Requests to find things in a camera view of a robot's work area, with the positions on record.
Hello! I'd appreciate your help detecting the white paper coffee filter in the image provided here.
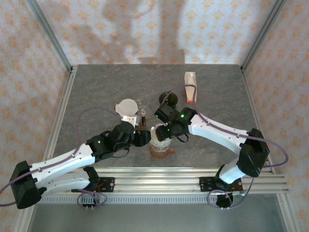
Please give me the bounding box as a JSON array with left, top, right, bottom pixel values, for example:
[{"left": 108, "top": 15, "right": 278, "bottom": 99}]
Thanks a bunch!
[
  {"left": 114, "top": 98, "right": 140, "bottom": 119},
  {"left": 149, "top": 124, "right": 171, "bottom": 147}
]

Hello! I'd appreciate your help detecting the clear glass cup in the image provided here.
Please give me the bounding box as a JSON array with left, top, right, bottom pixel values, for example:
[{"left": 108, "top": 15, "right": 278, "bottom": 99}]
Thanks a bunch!
[{"left": 149, "top": 141, "right": 172, "bottom": 155}]

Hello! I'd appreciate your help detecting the clear glass server brown handle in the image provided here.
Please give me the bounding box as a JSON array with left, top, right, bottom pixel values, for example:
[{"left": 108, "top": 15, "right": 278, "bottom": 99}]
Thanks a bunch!
[{"left": 136, "top": 96, "right": 151, "bottom": 128}]

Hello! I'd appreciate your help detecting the dark green coffee dripper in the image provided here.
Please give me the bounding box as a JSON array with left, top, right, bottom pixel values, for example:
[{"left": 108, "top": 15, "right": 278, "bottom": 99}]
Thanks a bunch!
[{"left": 158, "top": 91, "right": 179, "bottom": 109}]

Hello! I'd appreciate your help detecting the beige coffee filter pack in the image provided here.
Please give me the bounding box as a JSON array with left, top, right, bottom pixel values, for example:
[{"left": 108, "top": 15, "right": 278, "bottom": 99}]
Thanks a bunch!
[{"left": 184, "top": 72, "right": 197, "bottom": 104}]

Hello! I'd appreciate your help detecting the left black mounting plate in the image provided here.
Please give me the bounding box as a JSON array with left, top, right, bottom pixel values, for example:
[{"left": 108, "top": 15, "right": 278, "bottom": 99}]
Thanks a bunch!
[{"left": 79, "top": 177, "right": 115, "bottom": 193}]

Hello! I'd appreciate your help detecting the black mounting plate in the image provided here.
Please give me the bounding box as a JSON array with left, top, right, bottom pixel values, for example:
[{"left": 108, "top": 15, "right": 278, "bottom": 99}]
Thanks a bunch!
[
  {"left": 79, "top": 177, "right": 115, "bottom": 193},
  {"left": 199, "top": 176, "right": 243, "bottom": 193}
]

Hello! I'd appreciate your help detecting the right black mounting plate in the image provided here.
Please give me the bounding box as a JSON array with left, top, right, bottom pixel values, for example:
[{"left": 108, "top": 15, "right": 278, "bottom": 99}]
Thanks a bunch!
[{"left": 199, "top": 176, "right": 243, "bottom": 193}]

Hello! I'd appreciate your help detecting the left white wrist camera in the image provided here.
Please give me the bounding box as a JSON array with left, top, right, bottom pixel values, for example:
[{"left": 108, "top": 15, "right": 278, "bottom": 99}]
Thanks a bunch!
[{"left": 120, "top": 114, "right": 141, "bottom": 127}]

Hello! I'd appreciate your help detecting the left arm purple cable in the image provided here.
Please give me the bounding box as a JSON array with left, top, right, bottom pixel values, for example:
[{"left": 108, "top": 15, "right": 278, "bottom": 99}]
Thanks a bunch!
[{"left": 0, "top": 107, "right": 124, "bottom": 210}]

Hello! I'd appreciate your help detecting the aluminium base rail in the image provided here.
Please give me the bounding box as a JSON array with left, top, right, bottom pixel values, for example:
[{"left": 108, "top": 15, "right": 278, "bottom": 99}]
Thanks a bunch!
[{"left": 25, "top": 166, "right": 290, "bottom": 195}]

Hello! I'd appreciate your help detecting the white slotted cable duct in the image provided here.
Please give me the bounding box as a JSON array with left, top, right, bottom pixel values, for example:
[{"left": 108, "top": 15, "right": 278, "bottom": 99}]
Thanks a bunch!
[{"left": 41, "top": 194, "right": 282, "bottom": 205}]

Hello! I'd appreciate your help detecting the aluminium side rail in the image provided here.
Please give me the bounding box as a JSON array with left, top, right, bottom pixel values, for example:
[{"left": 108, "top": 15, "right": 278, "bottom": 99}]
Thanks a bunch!
[
  {"left": 40, "top": 65, "right": 78, "bottom": 170},
  {"left": 240, "top": 66, "right": 276, "bottom": 174}
]

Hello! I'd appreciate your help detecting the aluminium frame post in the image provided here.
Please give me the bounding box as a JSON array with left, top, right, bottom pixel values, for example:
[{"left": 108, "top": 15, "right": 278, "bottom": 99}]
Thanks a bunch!
[
  {"left": 241, "top": 0, "right": 288, "bottom": 72},
  {"left": 26, "top": 0, "right": 73, "bottom": 72}
]

